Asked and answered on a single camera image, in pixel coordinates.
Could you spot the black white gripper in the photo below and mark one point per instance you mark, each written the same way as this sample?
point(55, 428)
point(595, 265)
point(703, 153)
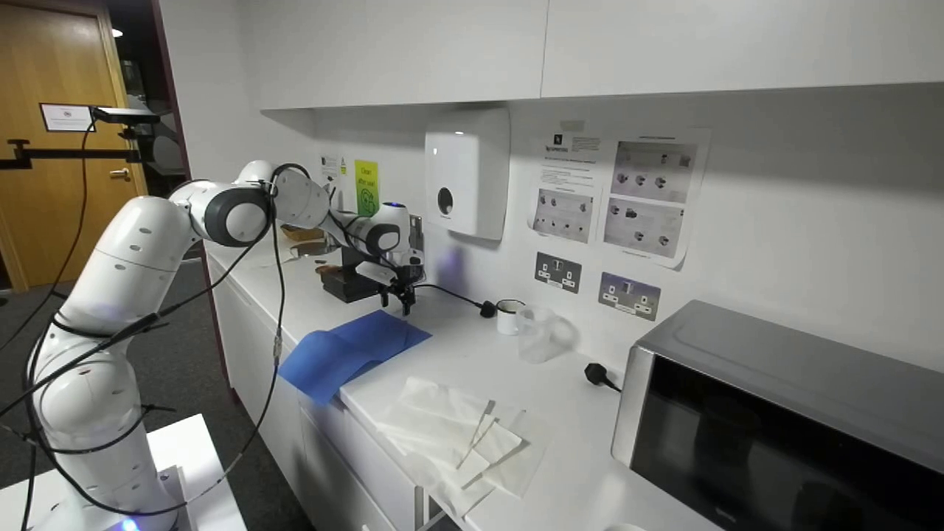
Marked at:
point(397, 271)

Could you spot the blue towel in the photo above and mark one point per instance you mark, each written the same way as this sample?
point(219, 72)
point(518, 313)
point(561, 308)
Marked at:
point(327, 360)

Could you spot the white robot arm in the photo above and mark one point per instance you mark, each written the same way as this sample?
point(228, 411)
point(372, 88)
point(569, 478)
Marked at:
point(85, 389)

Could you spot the white robot base table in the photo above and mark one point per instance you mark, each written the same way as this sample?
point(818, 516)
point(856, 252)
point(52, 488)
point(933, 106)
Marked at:
point(184, 445)

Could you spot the black coffee machine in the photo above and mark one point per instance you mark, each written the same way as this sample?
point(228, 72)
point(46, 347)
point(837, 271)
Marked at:
point(341, 280)

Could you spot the clear plastic cup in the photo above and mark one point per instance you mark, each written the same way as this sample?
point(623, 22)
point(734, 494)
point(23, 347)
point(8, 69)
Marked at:
point(548, 339)

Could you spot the clear plastic bag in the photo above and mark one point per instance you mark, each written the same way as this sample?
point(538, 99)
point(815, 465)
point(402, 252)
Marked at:
point(459, 445)

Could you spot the white lower cabinet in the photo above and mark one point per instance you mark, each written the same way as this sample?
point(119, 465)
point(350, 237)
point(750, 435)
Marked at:
point(333, 460)

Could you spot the white cabinet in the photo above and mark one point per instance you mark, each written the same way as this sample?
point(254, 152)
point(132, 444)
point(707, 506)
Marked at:
point(333, 460)
point(310, 54)

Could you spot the black plug near microwave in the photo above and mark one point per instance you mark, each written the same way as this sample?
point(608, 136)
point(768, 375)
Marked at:
point(599, 375)

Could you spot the white instruction poster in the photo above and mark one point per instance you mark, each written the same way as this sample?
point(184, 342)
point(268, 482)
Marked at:
point(595, 186)

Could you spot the white upper cabinet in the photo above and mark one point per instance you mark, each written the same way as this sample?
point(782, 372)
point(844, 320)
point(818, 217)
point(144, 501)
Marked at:
point(310, 54)

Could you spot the wooden door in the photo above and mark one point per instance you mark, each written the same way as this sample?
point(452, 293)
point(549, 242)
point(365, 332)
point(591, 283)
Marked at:
point(52, 214)

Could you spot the silver black microwave oven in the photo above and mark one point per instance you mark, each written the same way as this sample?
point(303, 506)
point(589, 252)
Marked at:
point(768, 428)

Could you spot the yellow green wall label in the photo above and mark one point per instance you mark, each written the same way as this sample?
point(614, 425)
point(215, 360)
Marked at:
point(368, 186)

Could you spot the white wall soap dispenser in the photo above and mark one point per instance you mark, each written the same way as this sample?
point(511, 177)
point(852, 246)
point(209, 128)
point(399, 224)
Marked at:
point(467, 167)

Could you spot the left wall power socket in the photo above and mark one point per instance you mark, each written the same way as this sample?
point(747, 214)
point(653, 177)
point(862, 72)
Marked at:
point(558, 271)

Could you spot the wall power socket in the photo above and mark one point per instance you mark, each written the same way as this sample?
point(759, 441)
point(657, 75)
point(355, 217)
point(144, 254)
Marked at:
point(558, 271)
point(629, 296)

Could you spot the right wall power socket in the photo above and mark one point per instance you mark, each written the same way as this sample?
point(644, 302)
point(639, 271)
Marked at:
point(629, 296)

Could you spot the black camera on stand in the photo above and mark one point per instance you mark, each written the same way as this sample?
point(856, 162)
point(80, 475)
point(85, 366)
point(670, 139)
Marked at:
point(136, 125)

